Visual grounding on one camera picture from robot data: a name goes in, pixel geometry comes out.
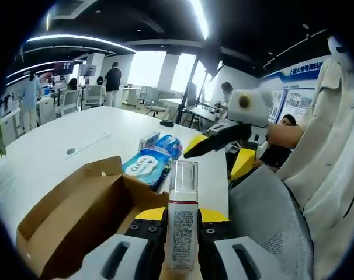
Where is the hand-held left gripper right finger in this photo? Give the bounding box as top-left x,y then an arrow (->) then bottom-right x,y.
197,207 -> 287,280

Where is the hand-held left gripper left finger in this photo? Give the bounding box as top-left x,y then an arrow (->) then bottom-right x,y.
77,207 -> 168,280

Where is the white pump bottle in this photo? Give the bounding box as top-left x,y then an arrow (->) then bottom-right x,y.
164,160 -> 202,272

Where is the blue soft tissue pack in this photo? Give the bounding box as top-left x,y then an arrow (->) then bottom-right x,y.
155,134 -> 184,160

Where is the brown cardboard shoe box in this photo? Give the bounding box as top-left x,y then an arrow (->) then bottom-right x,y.
16,156 -> 171,280

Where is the person's right hand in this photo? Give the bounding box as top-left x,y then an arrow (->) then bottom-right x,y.
266,124 -> 306,147

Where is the person's left hand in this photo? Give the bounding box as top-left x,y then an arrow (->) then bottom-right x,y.
158,261 -> 202,280

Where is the grey mesh office chair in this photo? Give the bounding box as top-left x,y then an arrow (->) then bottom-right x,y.
228,166 -> 315,280

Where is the black computer monitor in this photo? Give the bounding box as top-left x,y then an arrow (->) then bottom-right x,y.
186,82 -> 198,107

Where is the black tripod stand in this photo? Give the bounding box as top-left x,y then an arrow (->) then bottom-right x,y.
176,55 -> 224,126

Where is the small white blue carton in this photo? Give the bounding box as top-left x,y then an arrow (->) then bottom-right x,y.
138,131 -> 161,152

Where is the blue wet wipes packet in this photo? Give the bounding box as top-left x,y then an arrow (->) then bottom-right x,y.
121,148 -> 172,191

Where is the person in beige clothing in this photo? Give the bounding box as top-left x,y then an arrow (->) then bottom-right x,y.
277,37 -> 354,280

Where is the straight ceiling light strip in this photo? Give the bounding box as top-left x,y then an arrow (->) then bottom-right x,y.
190,0 -> 210,40

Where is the white office chair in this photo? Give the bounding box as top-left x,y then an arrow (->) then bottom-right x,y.
85,85 -> 106,109
60,89 -> 82,116

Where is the dark red display screen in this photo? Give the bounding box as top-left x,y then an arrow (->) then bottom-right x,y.
53,61 -> 75,75

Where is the curved ceiling light strip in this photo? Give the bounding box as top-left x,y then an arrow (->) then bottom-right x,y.
26,34 -> 137,53

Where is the blue white wall board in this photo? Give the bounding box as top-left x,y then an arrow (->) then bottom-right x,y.
260,55 -> 324,123

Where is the wall mounted monitor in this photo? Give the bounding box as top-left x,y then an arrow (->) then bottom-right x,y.
79,64 -> 98,77

